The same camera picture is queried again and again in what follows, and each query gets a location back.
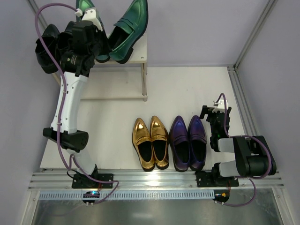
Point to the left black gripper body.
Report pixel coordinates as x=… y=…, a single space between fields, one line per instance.
x=103 y=41

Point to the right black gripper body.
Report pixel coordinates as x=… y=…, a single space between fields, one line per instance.
x=214 y=116

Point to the black loafer shoe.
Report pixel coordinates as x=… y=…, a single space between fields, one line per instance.
x=64 y=37
x=50 y=38

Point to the green loafer shoe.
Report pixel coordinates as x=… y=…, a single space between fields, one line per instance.
x=102 y=56
x=128 y=30

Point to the gold loafer shoe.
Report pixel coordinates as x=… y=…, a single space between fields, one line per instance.
x=160 y=142
x=141 y=141

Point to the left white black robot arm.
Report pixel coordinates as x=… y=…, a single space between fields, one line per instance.
x=71 y=142

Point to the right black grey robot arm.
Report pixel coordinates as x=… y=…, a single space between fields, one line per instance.
x=252 y=156

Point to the right purple loafer shoe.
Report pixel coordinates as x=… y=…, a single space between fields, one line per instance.
x=197 y=143

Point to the purple loafer shoe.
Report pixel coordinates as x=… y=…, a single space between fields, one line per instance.
x=197 y=143
x=179 y=145

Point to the left purple loafer shoe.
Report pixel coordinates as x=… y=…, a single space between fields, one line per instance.
x=179 y=145

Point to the white two-tier shoe shelf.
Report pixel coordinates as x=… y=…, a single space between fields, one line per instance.
x=111 y=80

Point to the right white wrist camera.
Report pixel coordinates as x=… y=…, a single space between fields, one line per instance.
x=219 y=106

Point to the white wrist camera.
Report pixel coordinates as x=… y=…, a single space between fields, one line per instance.
x=90 y=14
x=219 y=106

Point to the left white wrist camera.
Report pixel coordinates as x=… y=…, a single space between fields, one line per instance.
x=90 y=14

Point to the right aluminium side rail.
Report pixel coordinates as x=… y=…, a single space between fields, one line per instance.
x=246 y=116

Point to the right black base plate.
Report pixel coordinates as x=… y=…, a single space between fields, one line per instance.
x=209 y=180

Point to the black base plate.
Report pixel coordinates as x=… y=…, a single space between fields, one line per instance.
x=80 y=181
x=209 y=180

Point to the left aluminium frame post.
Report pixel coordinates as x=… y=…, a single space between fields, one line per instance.
x=34 y=7

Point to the aluminium frame post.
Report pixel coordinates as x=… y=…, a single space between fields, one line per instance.
x=34 y=7
x=255 y=31

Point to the grey slotted cable duct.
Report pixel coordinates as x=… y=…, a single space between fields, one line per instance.
x=127 y=195

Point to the right aluminium frame post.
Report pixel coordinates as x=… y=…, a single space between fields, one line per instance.
x=255 y=31

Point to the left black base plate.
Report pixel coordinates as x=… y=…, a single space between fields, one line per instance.
x=80 y=181

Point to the aluminium mounting rail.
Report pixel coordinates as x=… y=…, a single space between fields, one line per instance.
x=57 y=179

